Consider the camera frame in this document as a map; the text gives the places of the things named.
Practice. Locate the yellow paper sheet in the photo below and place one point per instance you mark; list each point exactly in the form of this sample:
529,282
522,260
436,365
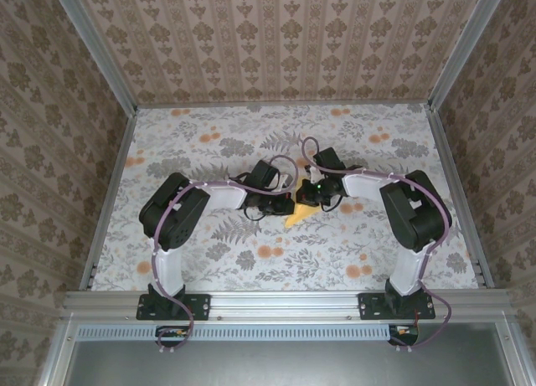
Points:
299,218

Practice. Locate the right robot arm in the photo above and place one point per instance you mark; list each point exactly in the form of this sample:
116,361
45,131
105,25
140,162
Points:
419,214

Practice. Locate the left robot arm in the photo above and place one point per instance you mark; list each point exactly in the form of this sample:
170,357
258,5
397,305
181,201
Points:
176,218

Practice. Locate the steel sheet panel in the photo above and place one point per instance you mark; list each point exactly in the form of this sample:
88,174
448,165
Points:
293,365

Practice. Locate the floral patterned table cover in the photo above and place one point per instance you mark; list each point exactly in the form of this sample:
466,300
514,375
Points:
251,269

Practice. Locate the small black controller board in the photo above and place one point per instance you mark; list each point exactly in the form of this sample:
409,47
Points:
404,333
171,333

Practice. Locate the aluminium back rail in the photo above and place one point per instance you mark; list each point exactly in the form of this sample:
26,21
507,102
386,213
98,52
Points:
293,104

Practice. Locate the aluminium front rail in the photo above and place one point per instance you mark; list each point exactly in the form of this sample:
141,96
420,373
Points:
285,304

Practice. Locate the aluminium side rail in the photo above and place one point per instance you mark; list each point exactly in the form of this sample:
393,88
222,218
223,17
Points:
448,151
122,151

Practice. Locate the aluminium frame post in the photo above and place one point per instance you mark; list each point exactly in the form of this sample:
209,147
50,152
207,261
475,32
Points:
56,356
513,356
95,47
465,47

